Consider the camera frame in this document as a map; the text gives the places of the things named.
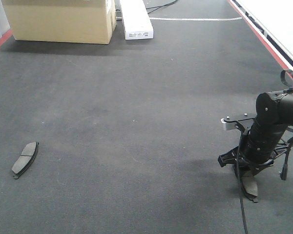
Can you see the brake pad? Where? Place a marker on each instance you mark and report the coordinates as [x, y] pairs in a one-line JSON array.
[[26, 158], [250, 189]]

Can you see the white chain strip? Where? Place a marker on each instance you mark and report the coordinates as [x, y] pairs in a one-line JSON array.
[[196, 19]]

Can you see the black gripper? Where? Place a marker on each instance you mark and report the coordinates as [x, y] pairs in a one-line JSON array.
[[249, 160]]

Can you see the conveyor side rail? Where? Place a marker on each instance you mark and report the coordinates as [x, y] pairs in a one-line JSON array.
[[272, 22]]

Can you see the long white box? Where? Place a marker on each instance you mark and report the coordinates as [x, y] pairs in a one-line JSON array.
[[136, 22]]

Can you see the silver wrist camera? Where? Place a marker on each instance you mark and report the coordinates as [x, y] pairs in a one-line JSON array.
[[229, 124]]

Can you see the cardboard box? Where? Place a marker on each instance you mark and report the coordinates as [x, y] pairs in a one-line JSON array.
[[75, 21]]

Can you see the dark conveyor belt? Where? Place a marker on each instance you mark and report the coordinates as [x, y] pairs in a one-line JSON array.
[[129, 133]]

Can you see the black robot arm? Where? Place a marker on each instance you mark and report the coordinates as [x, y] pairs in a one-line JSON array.
[[260, 133]]

